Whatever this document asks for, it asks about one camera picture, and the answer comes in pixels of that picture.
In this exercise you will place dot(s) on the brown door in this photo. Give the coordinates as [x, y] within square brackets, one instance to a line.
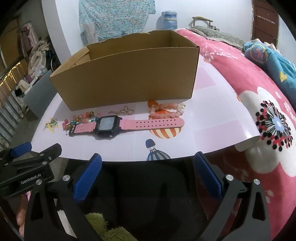
[264, 20]

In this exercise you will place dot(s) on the green fluffy pajamas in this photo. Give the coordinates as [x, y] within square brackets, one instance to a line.
[99, 222]

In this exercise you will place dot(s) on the wooden sliding door wardrobe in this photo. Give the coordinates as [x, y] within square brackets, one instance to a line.
[9, 76]

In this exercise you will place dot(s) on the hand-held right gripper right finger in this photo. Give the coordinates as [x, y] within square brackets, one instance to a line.
[208, 178]

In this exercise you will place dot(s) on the blue floral hanging cloth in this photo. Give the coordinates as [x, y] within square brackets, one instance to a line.
[115, 18]

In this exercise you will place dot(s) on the grey storage bin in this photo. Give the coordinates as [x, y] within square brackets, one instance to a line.
[41, 95]

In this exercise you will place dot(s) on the brown cardboard box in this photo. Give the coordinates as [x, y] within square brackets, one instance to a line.
[127, 74]

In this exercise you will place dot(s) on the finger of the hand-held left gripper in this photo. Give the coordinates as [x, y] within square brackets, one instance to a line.
[46, 154]
[22, 149]

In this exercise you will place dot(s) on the blue water bottle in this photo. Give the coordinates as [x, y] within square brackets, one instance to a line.
[170, 20]

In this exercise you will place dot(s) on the hanging pink clothes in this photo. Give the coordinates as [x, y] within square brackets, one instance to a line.
[25, 37]

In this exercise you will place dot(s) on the blue patterned quilt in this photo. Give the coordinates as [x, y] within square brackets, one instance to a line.
[272, 58]

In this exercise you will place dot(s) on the pink floral blanket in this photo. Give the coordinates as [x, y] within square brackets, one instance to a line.
[259, 76]

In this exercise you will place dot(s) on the grey patterned pillow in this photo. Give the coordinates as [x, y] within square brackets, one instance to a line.
[219, 37]

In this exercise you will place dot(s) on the pile of clothes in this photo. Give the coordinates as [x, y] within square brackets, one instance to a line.
[40, 58]

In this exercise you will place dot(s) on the wooden chair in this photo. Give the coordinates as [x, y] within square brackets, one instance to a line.
[203, 19]

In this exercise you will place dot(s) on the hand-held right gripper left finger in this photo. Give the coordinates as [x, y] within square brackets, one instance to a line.
[87, 178]

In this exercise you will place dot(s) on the person's left hand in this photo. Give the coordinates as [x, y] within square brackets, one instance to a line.
[21, 216]

